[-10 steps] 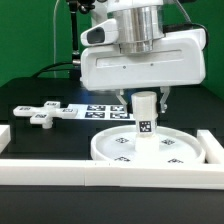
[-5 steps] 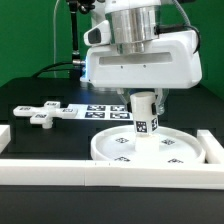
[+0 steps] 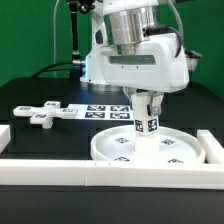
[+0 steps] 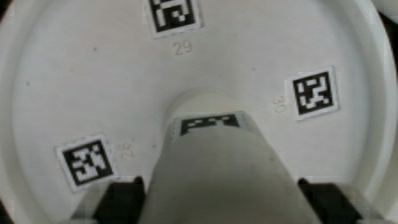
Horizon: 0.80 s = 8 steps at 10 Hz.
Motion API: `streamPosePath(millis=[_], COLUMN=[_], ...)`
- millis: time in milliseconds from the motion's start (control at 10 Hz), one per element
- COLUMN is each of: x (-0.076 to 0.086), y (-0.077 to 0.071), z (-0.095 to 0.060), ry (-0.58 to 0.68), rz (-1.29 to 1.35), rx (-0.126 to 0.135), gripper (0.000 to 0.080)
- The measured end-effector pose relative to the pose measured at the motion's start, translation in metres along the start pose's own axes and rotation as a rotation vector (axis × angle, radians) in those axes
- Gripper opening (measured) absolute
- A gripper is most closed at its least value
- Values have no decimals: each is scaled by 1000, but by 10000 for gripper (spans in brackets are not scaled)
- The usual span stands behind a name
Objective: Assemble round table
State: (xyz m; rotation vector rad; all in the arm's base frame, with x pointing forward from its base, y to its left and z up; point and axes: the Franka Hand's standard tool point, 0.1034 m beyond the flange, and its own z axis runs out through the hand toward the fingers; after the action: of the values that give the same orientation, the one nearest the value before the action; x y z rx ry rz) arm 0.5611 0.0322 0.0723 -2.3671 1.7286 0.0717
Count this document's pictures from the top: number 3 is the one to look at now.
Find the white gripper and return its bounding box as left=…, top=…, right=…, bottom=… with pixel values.
left=100, top=33, right=198, bottom=116

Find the white round table top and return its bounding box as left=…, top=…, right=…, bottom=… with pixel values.
left=91, top=125, right=205, bottom=164

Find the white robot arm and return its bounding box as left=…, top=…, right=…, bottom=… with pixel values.
left=81, top=0, right=201, bottom=116

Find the white marker sheet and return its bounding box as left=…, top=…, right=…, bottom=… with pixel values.
left=68, top=104, right=133, bottom=121

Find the white U-shaped obstacle fence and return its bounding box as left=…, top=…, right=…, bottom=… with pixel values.
left=0, top=125, right=224, bottom=190

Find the white cross-shaped table base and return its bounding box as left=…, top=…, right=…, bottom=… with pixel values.
left=13, top=101, right=78, bottom=129

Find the black cable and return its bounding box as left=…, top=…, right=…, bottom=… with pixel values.
left=31, top=61, right=83, bottom=78

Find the black camera stand pole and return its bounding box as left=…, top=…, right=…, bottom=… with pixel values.
left=66, top=0, right=96, bottom=81

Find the white cable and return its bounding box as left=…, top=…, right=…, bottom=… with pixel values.
left=52, top=0, right=62, bottom=79

